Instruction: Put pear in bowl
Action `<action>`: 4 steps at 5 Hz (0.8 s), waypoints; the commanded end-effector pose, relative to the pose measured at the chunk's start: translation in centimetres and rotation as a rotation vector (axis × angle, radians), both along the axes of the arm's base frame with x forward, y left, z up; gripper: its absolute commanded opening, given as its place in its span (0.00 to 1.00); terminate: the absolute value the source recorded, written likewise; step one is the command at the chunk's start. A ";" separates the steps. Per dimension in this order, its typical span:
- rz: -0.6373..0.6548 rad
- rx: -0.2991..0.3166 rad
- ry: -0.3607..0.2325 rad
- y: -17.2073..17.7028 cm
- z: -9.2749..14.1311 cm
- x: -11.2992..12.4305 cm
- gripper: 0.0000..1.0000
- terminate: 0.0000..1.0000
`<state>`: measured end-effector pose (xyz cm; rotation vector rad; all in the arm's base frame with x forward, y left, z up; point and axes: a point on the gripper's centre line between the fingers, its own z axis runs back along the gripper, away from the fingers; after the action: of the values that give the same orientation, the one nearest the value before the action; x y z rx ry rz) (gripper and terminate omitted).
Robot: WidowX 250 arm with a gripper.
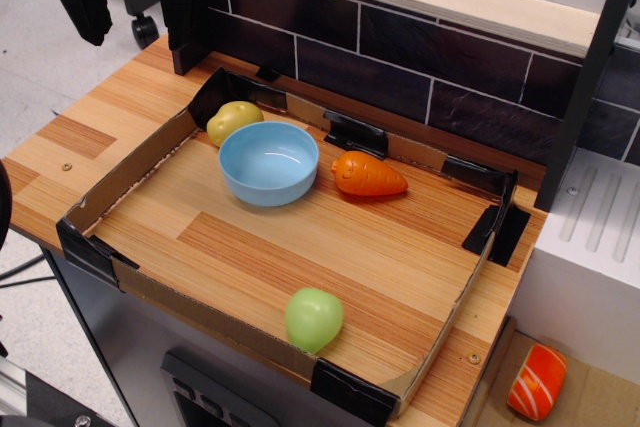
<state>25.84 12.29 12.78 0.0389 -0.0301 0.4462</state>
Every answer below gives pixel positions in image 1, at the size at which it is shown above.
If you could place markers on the yellow toy potato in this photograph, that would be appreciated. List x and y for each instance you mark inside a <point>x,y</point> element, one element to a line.
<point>230,117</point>

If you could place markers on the white toy sink unit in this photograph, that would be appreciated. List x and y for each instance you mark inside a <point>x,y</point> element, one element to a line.
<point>580,290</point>

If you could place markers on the salmon sushi toy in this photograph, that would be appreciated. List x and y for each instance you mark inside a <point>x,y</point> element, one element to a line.
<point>538,384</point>

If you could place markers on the light blue plastic bowl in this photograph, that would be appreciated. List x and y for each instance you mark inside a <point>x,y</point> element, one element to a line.
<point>269,163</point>

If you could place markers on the dark brick backsplash panel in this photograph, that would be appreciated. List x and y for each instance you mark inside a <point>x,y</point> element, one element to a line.
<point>507,95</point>

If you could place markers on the cardboard fence with black tape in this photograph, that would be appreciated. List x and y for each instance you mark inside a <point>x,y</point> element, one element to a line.
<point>163,227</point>

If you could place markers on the dark vertical post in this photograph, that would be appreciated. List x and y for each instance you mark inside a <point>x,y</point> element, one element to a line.
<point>588,81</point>

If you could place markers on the orange toy carrot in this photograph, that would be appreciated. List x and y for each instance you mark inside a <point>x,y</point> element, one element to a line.
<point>361,174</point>

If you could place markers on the black oven control panel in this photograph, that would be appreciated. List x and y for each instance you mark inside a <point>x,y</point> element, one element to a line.
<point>202,401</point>

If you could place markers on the green toy pear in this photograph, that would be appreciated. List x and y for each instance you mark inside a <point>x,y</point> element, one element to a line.
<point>313,319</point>

